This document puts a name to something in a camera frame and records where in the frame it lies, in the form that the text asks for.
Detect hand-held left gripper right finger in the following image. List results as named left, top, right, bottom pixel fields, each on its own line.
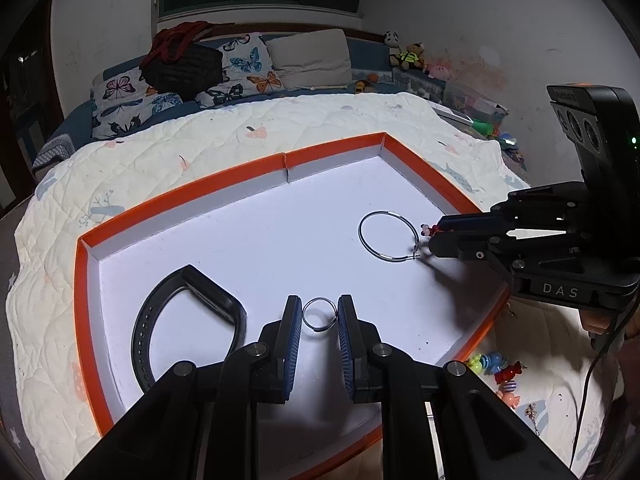
left=337, top=294, right=581, bottom=480

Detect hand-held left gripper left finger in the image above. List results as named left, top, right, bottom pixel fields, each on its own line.
left=65, top=295, right=304, bottom=480

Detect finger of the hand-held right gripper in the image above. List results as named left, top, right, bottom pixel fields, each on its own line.
left=427, top=232, right=512, bottom=262
left=434, top=212, right=512, bottom=234

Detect small silver ring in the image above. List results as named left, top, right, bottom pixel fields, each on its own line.
left=302, top=297, right=339, bottom=333

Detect orange-rimmed white tray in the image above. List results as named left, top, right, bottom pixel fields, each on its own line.
left=74, top=131, right=512, bottom=480

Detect person's right hand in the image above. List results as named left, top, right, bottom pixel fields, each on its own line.
left=581, top=310, right=623, bottom=336

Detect black smart band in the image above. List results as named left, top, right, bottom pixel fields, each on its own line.
left=131, top=264, right=248, bottom=392

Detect large silver hoop earring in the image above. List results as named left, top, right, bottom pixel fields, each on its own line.
left=358, top=211, right=422, bottom=263

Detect clear plastic storage box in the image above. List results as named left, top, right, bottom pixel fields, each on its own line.
left=439, top=81, right=510, bottom=122

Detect small colourful toy figures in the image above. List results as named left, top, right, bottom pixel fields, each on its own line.
left=465, top=351, right=529, bottom=409

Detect plush toys on shelf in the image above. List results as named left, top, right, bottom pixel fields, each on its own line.
left=390, top=42, right=427, bottom=72

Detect cream printed quilt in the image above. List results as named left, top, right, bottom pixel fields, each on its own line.
left=6, top=91, right=618, bottom=479

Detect grey pillow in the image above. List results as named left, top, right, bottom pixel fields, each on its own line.
left=266, top=28, right=354, bottom=91

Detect butterfly print pillow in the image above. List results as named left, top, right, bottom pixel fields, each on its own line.
left=196, top=33, right=284, bottom=109
left=91, top=72, right=184, bottom=141

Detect black bag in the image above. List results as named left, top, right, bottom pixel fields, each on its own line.
left=141, top=42, right=226, bottom=102

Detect grey striped cloth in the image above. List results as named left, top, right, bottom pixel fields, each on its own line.
left=31, top=134, right=77, bottom=172

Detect red cloth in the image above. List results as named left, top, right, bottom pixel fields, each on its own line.
left=149, top=20, right=215, bottom=65

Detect black cable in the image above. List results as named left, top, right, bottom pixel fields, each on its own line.
left=570, top=305, right=637, bottom=468

